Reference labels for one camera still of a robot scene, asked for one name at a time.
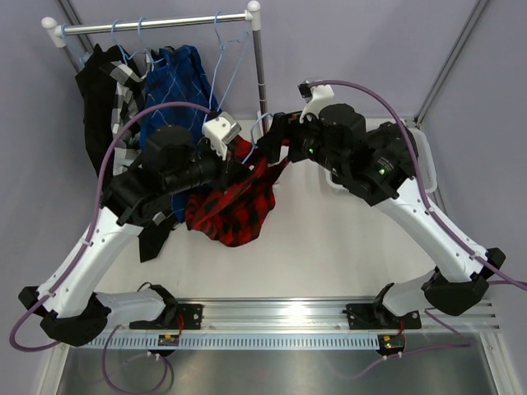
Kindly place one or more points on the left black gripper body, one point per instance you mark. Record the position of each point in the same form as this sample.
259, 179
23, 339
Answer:
230, 151

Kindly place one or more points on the aluminium mounting rail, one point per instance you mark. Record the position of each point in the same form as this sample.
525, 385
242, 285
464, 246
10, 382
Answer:
319, 315

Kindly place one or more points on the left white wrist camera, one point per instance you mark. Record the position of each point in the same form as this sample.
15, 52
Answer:
221, 131

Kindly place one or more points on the right aluminium frame post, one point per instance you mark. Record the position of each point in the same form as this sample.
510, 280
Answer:
461, 41

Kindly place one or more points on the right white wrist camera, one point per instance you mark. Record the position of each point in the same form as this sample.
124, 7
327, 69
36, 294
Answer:
317, 96

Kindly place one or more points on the dark pinstriped shirt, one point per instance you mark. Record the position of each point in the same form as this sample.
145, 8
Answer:
388, 136

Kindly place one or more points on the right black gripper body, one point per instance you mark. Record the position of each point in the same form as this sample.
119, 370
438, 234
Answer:
305, 140

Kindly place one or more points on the blue plaid shirt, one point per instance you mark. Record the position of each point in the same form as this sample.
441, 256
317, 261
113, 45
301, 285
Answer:
179, 76

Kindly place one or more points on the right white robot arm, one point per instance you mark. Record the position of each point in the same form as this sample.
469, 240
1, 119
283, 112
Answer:
376, 166

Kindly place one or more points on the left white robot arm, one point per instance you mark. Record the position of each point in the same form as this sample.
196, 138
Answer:
70, 308

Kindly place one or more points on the blue hanger of red shirt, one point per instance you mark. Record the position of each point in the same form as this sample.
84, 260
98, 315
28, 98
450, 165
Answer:
257, 123

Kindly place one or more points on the aluminium frame post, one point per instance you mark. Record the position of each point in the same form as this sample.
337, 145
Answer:
461, 41
71, 16

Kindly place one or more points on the blue hanger of black shirt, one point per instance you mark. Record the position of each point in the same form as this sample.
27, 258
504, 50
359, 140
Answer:
74, 46

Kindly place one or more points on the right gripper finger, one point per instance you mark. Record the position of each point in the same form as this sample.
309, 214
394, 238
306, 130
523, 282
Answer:
271, 146
278, 131

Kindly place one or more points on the metal clothes rack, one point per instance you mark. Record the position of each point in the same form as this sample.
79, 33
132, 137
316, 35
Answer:
251, 15

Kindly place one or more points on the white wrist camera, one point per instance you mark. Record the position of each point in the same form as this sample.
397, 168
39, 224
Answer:
317, 96
221, 131

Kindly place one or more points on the grey white plaid shirt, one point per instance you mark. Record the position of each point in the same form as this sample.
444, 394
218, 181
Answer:
129, 100

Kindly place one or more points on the light blue wire hanger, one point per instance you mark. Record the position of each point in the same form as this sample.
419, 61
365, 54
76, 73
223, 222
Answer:
224, 52

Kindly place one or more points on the left aluminium frame post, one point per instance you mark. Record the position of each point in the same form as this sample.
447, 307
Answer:
71, 16

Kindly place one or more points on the white plastic basket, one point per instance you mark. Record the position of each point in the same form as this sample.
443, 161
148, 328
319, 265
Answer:
424, 159

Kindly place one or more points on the white slotted cable duct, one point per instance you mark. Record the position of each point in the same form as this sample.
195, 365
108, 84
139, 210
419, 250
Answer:
216, 342

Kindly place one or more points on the red black plaid shirt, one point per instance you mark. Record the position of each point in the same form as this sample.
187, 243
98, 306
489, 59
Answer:
235, 217

